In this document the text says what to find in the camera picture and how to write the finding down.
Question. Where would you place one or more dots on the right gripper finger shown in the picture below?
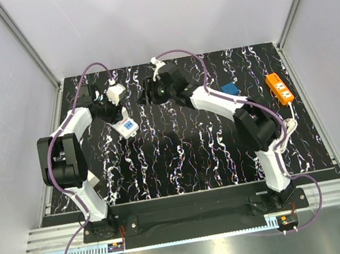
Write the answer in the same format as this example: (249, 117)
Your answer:
(143, 100)
(148, 84)

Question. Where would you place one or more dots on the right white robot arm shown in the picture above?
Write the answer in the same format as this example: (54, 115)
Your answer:
(259, 128)

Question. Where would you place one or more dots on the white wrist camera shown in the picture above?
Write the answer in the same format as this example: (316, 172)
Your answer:
(115, 93)
(158, 64)

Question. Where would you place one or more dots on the orange power strip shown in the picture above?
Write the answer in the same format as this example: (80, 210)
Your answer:
(279, 88)

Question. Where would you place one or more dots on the white multicolour power strip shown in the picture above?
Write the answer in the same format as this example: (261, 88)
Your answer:
(126, 127)

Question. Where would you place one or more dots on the white slotted cable duct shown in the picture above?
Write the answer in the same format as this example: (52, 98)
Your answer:
(135, 245)

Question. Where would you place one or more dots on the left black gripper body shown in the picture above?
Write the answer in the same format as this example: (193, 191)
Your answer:
(107, 111)

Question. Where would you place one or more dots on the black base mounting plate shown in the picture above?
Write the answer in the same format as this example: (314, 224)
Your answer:
(211, 210)

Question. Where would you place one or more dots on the left aluminium frame post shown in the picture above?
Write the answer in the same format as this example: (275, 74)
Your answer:
(19, 36)

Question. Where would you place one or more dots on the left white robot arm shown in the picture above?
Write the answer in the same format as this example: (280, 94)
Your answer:
(62, 161)

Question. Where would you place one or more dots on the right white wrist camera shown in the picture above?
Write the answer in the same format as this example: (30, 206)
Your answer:
(158, 64)

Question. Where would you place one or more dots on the blue cube adapter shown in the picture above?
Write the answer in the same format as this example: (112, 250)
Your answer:
(230, 89)

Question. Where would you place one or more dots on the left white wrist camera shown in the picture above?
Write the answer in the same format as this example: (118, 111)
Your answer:
(115, 93)

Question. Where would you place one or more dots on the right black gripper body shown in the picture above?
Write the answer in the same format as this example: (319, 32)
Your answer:
(160, 93)

